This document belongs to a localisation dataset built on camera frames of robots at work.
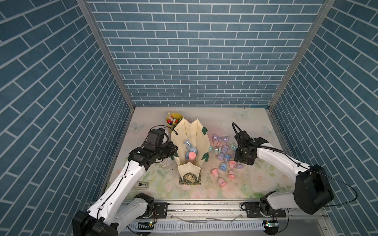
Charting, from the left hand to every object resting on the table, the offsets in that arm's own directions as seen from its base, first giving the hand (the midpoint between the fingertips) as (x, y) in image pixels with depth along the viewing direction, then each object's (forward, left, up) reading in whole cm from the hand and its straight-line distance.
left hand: (181, 148), depth 76 cm
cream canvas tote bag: (-9, -4, -10) cm, 14 cm away
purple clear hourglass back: (+18, -23, -16) cm, 33 cm away
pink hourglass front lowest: (-12, -23, -15) cm, 30 cm away
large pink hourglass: (0, -6, -8) cm, 10 cm away
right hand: (0, -34, -12) cm, 36 cm away
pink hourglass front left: (-6, -20, -16) cm, 27 cm away
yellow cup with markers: (+26, +7, -5) cm, 27 cm away
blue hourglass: (+10, -4, -14) cm, 18 cm away
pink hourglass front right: (-9, -28, -15) cm, 33 cm away
